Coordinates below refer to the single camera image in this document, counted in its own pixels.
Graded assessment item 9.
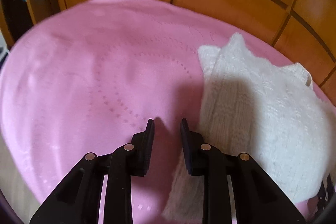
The white knitted sweater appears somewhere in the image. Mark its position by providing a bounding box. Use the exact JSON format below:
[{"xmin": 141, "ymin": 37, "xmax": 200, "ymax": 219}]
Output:
[{"xmin": 162, "ymin": 32, "xmax": 336, "ymax": 222}]

